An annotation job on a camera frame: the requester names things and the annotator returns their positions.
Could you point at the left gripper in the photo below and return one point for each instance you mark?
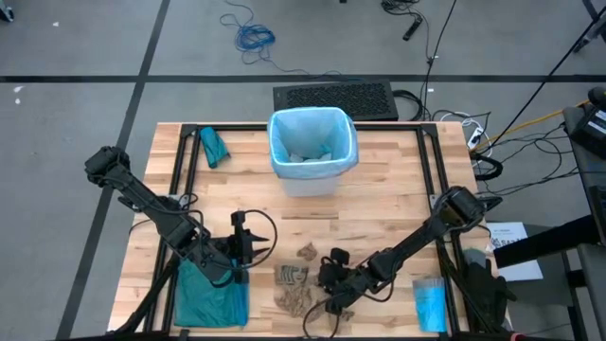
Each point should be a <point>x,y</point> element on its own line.
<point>242,246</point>

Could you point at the white plastic trash bin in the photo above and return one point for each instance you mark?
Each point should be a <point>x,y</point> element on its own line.
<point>310,187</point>

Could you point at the black labelled device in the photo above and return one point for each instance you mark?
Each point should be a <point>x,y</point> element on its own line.
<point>594,128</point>

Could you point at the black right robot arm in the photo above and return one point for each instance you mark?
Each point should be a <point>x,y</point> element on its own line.
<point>416,239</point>

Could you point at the light blue trash bag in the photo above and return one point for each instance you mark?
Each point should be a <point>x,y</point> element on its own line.
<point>284,142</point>

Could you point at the black glove pile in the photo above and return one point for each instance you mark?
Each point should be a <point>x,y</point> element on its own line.
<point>487,293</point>

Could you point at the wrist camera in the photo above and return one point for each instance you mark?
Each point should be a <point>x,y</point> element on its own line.
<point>340,256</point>
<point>238,218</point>

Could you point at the brown paper scrap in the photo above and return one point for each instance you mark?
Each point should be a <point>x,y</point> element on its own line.
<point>308,252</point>

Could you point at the white paper sheet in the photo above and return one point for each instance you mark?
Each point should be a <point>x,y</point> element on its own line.
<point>516,265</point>

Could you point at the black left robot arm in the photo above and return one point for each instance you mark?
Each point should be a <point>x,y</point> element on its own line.
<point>142,196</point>

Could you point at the black aluminium table frame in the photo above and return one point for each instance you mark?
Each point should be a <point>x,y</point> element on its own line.
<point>428,156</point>

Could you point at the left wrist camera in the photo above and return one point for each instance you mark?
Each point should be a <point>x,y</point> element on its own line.
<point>238,218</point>

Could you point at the brown paper bag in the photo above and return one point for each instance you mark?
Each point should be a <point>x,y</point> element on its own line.
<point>293,289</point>

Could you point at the black power strip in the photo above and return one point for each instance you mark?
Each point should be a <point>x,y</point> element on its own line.
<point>413,27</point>

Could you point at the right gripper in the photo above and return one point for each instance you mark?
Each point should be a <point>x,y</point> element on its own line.
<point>352,284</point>

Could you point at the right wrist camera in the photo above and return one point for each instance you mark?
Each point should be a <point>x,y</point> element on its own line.
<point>340,256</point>

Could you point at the white crumpled paper trash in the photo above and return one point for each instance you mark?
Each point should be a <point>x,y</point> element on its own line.
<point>310,157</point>

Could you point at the blue bag roll pack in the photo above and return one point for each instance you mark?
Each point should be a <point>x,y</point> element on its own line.
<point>430,305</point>

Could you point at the grey side desk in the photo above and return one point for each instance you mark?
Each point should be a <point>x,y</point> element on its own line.
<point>589,284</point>

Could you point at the folded teal bag stack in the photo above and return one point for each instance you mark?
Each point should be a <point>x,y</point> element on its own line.
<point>208,303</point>

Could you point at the crumpled teal bag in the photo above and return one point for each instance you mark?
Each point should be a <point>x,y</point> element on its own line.
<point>214,147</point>

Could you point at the black slanted bar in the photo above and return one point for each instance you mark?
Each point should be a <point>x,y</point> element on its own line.
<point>544,241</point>

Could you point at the white power strip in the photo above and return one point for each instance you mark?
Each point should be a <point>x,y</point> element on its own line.
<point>475,137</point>

